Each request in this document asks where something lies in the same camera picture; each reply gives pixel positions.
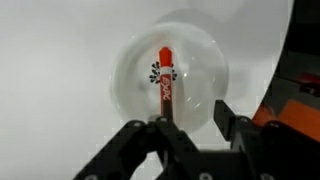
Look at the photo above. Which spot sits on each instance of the white bowl with black pattern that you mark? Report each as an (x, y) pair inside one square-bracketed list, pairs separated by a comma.
[(186, 60)]

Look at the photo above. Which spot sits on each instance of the orange armchair with open seat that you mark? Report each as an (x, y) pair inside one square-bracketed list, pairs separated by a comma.
[(293, 115)]

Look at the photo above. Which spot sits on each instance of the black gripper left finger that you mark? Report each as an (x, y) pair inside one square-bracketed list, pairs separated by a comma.
[(133, 146)]

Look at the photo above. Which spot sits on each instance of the red and black Expo marker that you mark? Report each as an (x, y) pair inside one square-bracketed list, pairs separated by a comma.
[(165, 80)]

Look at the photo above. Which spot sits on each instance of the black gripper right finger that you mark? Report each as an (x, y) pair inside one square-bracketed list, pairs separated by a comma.
[(253, 143)]

